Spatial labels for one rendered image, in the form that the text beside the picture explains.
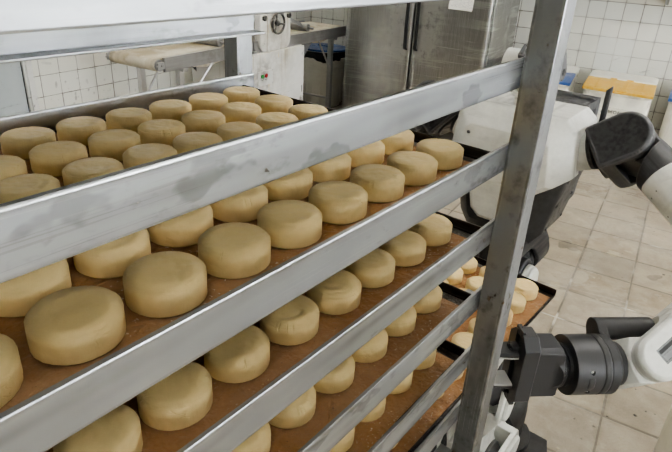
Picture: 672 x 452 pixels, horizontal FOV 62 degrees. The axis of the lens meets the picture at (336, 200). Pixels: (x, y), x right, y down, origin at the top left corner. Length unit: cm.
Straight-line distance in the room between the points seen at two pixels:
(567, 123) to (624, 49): 464
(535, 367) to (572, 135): 51
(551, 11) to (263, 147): 36
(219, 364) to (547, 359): 56
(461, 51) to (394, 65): 66
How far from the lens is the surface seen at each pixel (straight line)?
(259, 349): 44
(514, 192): 63
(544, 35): 59
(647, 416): 277
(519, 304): 104
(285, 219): 42
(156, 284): 35
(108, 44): 73
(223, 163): 29
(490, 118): 124
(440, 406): 83
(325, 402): 55
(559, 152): 121
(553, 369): 90
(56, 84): 461
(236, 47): 85
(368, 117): 38
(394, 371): 56
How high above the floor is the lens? 170
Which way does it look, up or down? 25 degrees down
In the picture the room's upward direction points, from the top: 3 degrees clockwise
